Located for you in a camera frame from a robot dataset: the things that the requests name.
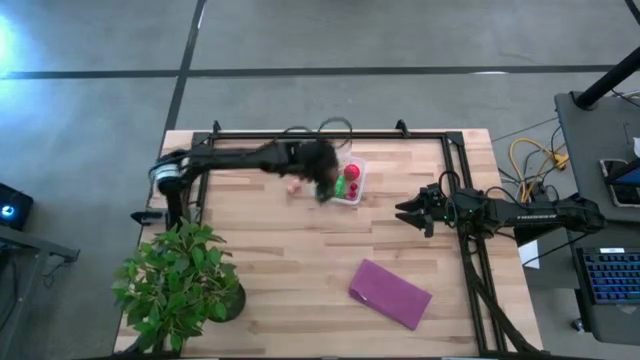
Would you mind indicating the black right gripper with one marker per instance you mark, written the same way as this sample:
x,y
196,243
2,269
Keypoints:
x,y
439,209

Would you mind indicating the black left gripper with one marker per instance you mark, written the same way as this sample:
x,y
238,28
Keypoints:
x,y
317,159

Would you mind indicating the green toy cucumber half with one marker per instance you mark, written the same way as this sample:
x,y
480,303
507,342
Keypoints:
x,y
340,186

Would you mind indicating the small red toy cherry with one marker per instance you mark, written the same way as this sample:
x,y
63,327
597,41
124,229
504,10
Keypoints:
x,y
351,195

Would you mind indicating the red toy tomato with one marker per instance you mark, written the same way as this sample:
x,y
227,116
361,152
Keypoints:
x,y
351,172

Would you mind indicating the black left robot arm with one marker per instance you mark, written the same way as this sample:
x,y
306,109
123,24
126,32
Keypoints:
x,y
225,157

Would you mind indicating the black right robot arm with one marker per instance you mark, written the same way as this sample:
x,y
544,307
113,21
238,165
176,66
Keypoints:
x,y
525,216

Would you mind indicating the clear plastic tupperware container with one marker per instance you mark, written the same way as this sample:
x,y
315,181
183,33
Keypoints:
x,y
363,186

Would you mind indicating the small red toy fruit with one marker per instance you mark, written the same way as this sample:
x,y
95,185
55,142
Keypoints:
x,y
353,186

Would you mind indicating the purple folded cloth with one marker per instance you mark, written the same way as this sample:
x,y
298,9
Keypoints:
x,y
390,295

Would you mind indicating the white paper sheet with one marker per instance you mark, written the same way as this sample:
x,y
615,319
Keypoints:
x,y
530,252

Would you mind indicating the black power strip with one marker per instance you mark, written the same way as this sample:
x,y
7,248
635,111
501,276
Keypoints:
x,y
541,196

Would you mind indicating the black plant pot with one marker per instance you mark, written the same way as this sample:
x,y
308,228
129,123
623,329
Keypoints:
x,y
237,302

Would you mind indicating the green leafy plant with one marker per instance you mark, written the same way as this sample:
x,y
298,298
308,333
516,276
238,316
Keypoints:
x,y
172,285

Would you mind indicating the grey keyboard desk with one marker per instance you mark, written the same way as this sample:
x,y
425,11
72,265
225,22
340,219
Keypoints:
x,y
575,320

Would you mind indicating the backlit black keyboard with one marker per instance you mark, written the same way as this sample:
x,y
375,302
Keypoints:
x,y
612,275

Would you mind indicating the black smartphone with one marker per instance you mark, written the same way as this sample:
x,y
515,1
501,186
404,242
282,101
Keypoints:
x,y
620,182

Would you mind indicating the black pole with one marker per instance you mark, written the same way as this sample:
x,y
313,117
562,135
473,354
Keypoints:
x,y
607,80

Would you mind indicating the black side stand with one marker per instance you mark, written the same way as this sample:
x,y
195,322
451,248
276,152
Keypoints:
x,y
30,245

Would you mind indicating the black box with blue light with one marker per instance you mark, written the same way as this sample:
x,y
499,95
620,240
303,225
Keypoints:
x,y
12,205

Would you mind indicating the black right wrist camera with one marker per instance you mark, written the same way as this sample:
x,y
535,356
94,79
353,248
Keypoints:
x,y
434,191

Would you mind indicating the black aluminium rig frame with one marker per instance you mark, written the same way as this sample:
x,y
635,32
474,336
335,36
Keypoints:
x,y
400,135

